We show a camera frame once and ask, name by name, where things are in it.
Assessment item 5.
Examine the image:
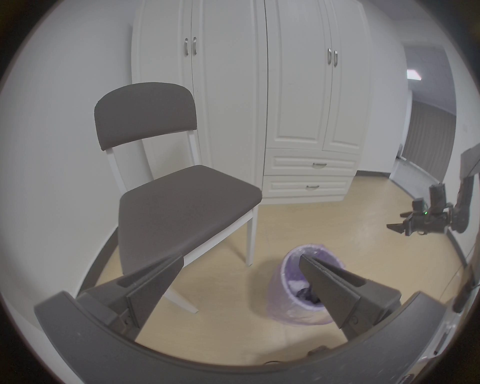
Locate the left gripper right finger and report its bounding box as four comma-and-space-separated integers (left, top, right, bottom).
298, 254, 402, 340

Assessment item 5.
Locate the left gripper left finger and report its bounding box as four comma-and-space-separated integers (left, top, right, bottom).
77, 255, 185, 342

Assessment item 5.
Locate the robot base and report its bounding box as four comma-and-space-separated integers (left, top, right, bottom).
431, 262, 479, 361

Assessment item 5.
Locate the crumpled dark plastic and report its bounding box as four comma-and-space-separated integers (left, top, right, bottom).
295, 287, 323, 305

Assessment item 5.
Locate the purple plastic bag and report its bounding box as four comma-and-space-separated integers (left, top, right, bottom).
270, 244, 346, 326

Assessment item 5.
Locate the white trash bin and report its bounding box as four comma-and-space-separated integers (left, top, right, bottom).
271, 262, 334, 325

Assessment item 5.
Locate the crumpled white paper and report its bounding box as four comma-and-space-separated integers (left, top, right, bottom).
286, 277, 310, 294

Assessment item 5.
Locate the grey curtain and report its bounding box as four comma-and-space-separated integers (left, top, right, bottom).
402, 100, 457, 182

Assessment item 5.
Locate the dark grey white-legged chair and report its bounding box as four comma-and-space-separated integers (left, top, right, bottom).
93, 82, 263, 315

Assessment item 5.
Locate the white wardrobe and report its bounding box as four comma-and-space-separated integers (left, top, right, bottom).
131, 0, 373, 206

